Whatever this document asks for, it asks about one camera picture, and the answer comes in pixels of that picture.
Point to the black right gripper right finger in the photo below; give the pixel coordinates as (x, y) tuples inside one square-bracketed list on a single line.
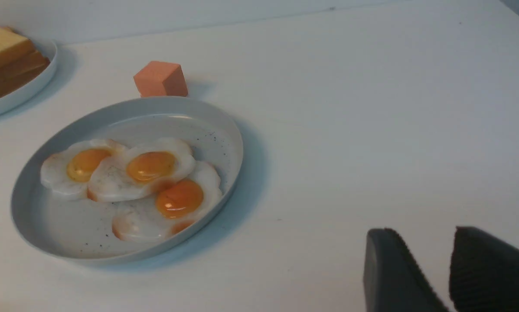
[(484, 273)]

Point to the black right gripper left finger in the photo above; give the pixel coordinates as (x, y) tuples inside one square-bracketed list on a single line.
[(392, 279)]

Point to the orange cube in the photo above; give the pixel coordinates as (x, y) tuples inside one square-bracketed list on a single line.
[(161, 79)]

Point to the grey plate with eggs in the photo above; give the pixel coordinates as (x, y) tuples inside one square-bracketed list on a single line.
[(81, 230)]

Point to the light blue bread plate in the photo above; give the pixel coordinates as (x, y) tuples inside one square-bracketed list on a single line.
[(49, 48)]

